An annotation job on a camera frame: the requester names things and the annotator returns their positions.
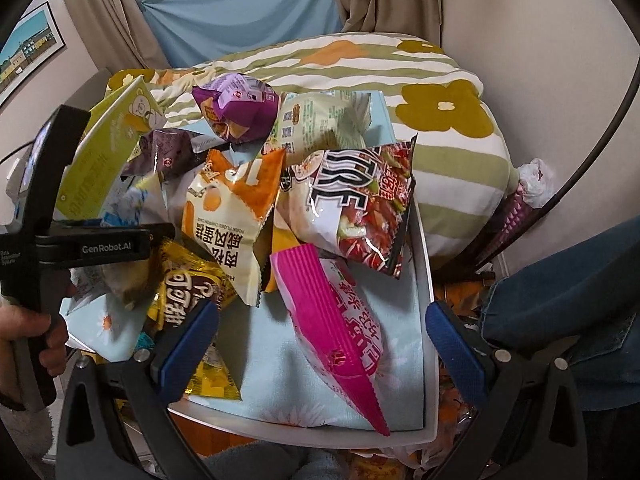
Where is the framed wall picture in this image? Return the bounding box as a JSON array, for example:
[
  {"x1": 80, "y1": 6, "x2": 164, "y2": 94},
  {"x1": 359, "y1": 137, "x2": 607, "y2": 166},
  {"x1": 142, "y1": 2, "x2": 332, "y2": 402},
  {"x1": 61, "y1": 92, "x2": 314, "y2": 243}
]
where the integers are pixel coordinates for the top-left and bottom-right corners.
[{"x1": 0, "y1": 0, "x2": 68, "y2": 106}]

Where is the person's jeans leg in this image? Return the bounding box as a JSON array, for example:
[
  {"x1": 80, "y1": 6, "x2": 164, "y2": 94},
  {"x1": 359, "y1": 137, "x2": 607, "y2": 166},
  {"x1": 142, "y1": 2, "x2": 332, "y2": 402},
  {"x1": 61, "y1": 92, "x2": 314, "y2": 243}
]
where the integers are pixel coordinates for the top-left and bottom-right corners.
[{"x1": 480, "y1": 220, "x2": 640, "y2": 401}]

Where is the red chili snack packet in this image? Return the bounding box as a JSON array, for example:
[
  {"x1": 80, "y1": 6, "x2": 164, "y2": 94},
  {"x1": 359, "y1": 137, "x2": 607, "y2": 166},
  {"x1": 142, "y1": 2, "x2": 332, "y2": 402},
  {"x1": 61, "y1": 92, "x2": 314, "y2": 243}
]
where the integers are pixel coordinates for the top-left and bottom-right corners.
[{"x1": 277, "y1": 135, "x2": 418, "y2": 279}]

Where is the light blue daisy cloth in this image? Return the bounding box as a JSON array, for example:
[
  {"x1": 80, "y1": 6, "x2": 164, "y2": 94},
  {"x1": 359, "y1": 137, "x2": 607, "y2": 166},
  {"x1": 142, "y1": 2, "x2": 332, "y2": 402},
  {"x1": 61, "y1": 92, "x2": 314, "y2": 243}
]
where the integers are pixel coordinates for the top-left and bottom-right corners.
[{"x1": 65, "y1": 92, "x2": 426, "y2": 433}]

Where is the blue hanging cloth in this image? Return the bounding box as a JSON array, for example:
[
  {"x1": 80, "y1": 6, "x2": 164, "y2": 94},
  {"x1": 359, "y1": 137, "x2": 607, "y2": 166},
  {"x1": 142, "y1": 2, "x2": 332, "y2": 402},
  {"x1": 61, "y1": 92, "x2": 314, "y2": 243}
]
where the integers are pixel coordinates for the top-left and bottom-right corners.
[{"x1": 137, "y1": 0, "x2": 346, "y2": 68}]

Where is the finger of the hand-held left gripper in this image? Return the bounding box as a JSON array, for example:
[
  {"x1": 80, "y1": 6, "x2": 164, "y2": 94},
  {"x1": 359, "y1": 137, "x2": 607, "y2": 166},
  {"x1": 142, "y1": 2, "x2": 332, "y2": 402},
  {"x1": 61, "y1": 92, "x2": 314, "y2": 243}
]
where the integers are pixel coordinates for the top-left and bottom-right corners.
[{"x1": 129, "y1": 223, "x2": 177, "y2": 261}]

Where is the pink snack packet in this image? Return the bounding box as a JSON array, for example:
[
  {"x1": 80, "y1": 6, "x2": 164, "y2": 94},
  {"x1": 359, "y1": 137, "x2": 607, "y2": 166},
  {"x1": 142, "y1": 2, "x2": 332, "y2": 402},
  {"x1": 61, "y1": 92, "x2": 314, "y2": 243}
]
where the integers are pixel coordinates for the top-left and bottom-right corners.
[{"x1": 270, "y1": 243, "x2": 392, "y2": 437}]

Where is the pale green snack packet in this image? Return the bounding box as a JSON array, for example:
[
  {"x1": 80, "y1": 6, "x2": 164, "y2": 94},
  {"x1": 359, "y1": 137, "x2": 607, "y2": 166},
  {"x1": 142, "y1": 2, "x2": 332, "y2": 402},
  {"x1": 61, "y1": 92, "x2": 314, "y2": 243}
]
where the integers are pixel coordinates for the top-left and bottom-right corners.
[{"x1": 270, "y1": 91, "x2": 373, "y2": 166}]

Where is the orange white snack packet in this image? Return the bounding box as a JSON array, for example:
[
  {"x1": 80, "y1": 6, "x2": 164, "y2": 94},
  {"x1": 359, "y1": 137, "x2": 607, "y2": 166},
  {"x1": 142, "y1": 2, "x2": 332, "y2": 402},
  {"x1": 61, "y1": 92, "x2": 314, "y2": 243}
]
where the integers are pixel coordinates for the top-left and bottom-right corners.
[{"x1": 182, "y1": 147, "x2": 287, "y2": 306}]

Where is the black curved tube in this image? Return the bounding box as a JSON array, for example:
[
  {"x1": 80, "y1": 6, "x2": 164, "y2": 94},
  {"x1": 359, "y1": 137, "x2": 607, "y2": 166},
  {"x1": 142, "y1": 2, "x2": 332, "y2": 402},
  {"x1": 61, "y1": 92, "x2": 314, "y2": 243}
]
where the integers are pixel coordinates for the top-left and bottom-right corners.
[{"x1": 472, "y1": 60, "x2": 640, "y2": 266}]

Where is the flower striped blanket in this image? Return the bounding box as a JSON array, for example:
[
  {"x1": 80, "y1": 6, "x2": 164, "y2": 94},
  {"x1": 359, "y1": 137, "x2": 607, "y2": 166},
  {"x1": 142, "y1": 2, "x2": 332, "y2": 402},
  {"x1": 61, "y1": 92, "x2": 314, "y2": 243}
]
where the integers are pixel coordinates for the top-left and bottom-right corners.
[{"x1": 107, "y1": 32, "x2": 511, "y2": 266}]

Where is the purple snack packet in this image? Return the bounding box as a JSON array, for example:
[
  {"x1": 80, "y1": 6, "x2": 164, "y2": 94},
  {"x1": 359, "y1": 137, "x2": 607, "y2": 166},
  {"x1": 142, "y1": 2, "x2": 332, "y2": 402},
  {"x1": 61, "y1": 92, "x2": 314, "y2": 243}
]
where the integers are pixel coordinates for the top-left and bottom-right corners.
[{"x1": 192, "y1": 74, "x2": 280, "y2": 143}]

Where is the white plastic bag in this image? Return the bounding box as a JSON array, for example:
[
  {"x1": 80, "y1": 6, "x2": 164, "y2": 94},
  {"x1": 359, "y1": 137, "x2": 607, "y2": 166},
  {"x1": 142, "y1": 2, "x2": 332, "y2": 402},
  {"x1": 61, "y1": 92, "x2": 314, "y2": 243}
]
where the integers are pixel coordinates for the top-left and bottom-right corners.
[{"x1": 517, "y1": 157, "x2": 556, "y2": 208}]

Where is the dark brown snack packet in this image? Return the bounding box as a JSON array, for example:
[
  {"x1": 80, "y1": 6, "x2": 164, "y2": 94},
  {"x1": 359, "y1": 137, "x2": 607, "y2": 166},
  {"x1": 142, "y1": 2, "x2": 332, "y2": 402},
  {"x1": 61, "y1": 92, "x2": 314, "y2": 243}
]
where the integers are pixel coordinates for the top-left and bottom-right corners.
[{"x1": 120, "y1": 129, "x2": 216, "y2": 181}]

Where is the person's left hand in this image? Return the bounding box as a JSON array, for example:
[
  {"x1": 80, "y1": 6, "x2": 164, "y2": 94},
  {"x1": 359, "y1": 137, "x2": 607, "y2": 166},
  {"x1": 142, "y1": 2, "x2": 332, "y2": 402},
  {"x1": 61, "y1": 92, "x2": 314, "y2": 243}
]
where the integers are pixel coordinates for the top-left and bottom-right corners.
[{"x1": 0, "y1": 305, "x2": 68, "y2": 372}]

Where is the silver blue snack packet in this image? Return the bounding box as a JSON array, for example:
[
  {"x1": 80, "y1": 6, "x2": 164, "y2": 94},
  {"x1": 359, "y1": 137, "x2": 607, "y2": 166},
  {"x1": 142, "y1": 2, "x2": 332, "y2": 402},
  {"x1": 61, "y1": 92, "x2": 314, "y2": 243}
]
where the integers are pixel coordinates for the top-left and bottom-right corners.
[{"x1": 102, "y1": 175, "x2": 171, "y2": 226}]

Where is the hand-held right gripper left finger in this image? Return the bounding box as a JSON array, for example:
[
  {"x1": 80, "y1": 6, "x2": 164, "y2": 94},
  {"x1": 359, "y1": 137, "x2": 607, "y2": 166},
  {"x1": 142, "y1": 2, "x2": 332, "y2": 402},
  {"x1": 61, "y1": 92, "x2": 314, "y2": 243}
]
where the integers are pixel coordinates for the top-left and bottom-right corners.
[{"x1": 56, "y1": 301, "x2": 221, "y2": 480}]

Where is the purple dotted bag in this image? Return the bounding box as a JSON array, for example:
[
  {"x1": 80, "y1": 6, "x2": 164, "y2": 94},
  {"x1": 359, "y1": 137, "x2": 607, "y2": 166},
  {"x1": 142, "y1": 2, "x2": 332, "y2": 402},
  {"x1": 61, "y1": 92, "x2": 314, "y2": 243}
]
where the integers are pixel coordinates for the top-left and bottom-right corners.
[{"x1": 475, "y1": 185, "x2": 531, "y2": 266}]

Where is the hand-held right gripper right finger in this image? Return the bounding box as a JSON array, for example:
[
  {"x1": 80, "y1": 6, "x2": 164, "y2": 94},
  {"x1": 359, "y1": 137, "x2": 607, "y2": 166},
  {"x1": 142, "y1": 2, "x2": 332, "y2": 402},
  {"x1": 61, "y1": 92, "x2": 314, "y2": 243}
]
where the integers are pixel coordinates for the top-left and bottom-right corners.
[{"x1": 424, "y1": 300, "x2": 588, "y2": 480}]

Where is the yellow-green cardboard box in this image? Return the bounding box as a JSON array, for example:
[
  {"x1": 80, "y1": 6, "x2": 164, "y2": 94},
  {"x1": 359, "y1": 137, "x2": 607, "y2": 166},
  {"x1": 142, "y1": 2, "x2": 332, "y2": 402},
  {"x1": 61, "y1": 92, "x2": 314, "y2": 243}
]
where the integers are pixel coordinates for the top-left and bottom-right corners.
[{"x1": 55, "y1": 75, "x2": 166, "y2": 221}]

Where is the yellow snack packet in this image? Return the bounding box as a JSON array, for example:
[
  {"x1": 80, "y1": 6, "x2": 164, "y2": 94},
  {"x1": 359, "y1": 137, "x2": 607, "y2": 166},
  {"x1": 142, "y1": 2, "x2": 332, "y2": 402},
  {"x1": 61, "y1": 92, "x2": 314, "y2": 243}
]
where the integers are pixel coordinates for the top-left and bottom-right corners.
[{"x1": 182, "y1": 345, "x2": 243, "y2": 401}]

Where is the gold chocolate snack packet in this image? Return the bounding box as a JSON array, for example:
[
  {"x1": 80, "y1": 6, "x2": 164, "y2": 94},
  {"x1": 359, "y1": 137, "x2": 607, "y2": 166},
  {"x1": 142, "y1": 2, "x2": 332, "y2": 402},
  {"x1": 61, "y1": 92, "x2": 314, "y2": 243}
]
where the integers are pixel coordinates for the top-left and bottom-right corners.
[{"x1": 142, "y1": 240, "x2": 238, "y2": 341}]

